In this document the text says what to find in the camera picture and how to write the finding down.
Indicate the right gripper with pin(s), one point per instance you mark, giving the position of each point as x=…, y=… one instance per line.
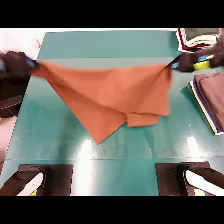
x=186, y=62

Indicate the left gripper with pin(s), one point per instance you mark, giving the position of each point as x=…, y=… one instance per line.
x=18, y=64

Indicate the orange shirt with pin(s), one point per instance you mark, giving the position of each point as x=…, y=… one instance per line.
x=110, y=96

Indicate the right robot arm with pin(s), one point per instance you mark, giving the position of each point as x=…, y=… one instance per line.
x=200, y=176

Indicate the heap of clothes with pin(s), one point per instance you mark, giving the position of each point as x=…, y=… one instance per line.
x=196, y=38

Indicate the mauve folded garment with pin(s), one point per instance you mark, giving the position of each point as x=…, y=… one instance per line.
x=213, y=96

